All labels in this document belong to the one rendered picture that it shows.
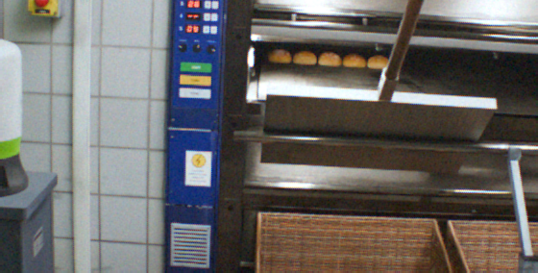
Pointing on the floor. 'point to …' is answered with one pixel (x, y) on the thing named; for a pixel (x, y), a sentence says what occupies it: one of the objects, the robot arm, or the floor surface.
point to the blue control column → (183, 119)
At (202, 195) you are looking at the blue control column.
